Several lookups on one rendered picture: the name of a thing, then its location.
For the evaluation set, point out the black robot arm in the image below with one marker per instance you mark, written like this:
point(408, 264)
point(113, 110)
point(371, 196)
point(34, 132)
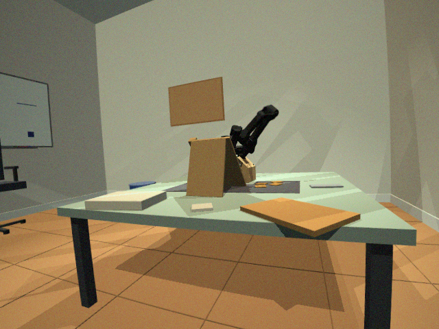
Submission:
point(259, 123)

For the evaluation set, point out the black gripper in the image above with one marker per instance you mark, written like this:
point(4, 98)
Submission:
point(239, 150)

